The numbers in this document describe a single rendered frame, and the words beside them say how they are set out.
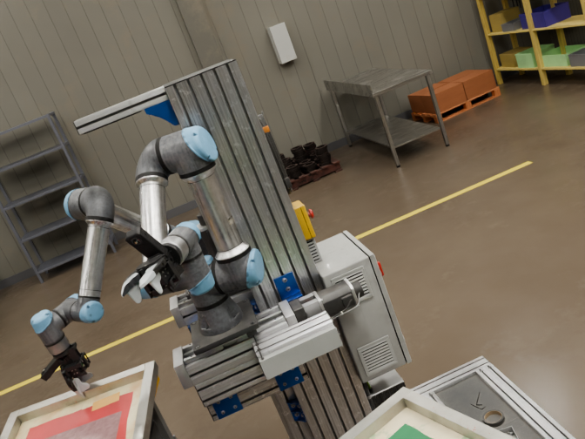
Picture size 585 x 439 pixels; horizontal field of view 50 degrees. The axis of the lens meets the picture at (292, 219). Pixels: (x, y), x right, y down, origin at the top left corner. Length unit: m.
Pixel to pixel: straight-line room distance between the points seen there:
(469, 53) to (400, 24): 1.21
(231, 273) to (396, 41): 8.02
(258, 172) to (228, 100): 0.26
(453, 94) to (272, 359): 7.37
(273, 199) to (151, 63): 7.04
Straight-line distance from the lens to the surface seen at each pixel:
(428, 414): 1.86
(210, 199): 1.88
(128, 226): 2.48
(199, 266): 1.69
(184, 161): 1.85
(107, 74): 9.09
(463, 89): 9.13
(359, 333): 2.33
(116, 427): 2.28
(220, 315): 2.04
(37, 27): 9.20
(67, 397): 2.52
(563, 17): 9.09
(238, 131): 2.10
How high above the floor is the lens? 2.11
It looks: 17 degrees down
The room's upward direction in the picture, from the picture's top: 21 degrees counter-clockwise
